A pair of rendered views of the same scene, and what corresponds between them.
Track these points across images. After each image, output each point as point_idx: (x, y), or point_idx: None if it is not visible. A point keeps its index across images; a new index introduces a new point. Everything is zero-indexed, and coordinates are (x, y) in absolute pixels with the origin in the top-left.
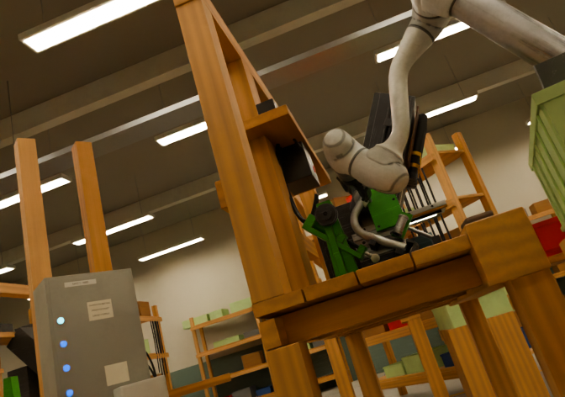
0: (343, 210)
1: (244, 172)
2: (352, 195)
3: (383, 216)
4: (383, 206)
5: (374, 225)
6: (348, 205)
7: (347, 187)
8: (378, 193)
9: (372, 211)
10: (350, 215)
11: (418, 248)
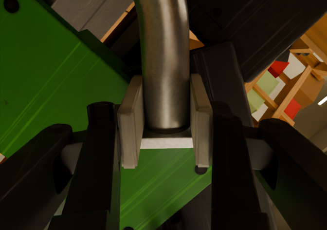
0: (263, 28)
1: None
2: (206, 111)
3: (27, 70)
4: (61, 120)
5: (130, 37)
6: (251, 60)
7: (277, 165)
8: (122, 167)
9: (94, 72)
10: (223, 19)
11: None
